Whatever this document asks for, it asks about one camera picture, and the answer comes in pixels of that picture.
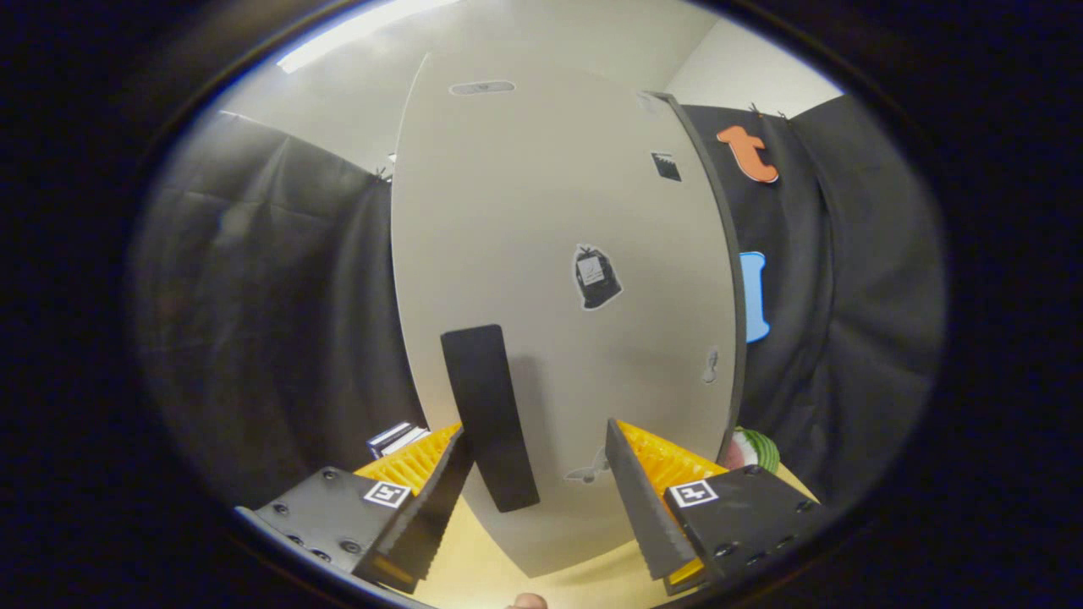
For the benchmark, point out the white shoe cabinet door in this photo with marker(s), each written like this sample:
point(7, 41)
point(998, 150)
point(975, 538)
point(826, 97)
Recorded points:
point(525, 211)

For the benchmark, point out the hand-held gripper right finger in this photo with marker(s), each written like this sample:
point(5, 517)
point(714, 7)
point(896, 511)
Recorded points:
point(643, 507)

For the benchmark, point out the grey shoe cabinet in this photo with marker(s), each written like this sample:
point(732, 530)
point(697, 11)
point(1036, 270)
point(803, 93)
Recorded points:
point(738, 338)

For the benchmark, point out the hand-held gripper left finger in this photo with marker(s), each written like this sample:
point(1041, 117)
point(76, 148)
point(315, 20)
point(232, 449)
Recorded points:
point(427, 524)

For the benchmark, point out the black backdrop cloth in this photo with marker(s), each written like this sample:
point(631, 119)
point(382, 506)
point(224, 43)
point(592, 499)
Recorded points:
point(279, 338)

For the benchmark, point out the watermelon slice toy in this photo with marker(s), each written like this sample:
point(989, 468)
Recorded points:
point(757, 448)

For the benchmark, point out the blue spine book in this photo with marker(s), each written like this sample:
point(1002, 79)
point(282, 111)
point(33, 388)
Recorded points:
point(385, 438)

